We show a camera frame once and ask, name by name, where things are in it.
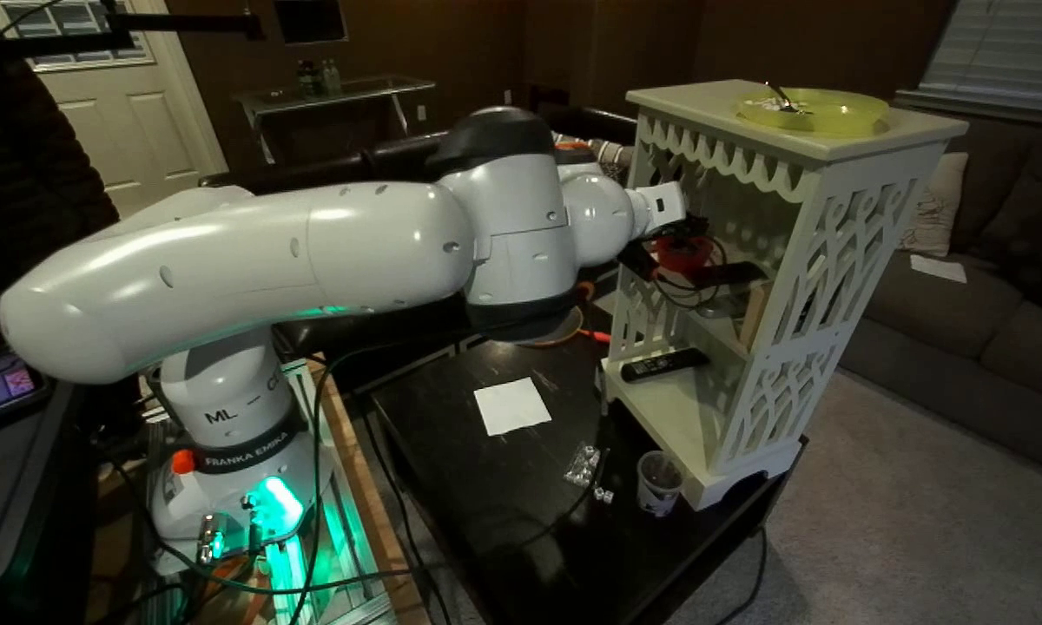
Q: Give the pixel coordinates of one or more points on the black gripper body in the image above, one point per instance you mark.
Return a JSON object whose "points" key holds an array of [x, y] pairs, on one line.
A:
{"points": [[689, 228]]}

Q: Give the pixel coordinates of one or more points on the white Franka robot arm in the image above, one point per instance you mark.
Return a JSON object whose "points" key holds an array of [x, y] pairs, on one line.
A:
{"points": [[315, 255]]}

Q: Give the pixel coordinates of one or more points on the white lattice shelf unit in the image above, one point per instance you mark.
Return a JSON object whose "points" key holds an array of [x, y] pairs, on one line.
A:
{"points": [[845, 230]]}

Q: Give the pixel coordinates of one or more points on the yellow plate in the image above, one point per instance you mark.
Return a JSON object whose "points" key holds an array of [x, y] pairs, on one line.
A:
{"points": [[821, 113]]}

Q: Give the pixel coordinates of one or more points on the black remote control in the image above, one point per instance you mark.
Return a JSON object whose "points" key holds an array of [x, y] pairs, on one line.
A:
{"points": [[666, 364]]}

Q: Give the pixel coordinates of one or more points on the metal spoon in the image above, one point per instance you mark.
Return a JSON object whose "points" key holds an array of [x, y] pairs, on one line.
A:
{"points": [[781, 99]]}

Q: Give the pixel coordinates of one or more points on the white cushion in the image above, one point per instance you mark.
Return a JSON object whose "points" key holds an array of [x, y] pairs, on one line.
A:
{"points": [[935, 202]]}

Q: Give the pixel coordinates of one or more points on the white paper sheet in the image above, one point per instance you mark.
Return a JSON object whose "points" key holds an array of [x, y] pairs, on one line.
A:
{"points": [[512, 402]]}

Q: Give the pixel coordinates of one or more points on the white paper note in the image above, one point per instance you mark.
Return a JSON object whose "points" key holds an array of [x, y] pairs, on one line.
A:
{"points": [[938, 269]]}

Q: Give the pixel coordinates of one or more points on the small clear cup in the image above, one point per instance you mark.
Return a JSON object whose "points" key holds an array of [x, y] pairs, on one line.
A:
{"points": [[656, 488]]}

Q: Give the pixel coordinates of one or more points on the small black packet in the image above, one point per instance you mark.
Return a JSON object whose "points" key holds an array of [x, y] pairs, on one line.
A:
{"points": [[580, 465]]}

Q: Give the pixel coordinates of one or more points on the small white die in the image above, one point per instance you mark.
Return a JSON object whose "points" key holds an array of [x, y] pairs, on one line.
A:
{"points": [[601, 495]]}

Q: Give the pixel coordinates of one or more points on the dark brown sofa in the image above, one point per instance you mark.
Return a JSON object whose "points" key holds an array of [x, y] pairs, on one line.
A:
{"points": [[983, 360]]}

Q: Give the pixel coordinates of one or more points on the black coffee table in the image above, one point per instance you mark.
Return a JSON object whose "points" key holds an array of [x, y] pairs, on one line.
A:
{"points": [[507, 523]]}

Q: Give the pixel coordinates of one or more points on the window blind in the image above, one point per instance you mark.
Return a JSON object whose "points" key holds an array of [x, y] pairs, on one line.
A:
{"points": [[1008, 56]]}

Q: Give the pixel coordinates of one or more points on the dark side table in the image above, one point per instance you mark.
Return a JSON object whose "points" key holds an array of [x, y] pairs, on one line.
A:
{"points": [[333, 99]]}

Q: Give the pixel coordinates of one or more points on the white panel door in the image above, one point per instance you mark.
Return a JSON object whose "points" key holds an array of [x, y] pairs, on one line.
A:
{"points": [[116, 114]]}

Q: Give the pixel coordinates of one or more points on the laptop with colourful screen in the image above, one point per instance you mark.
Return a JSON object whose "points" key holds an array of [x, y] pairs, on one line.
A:
{"points": [[2, 387]]}

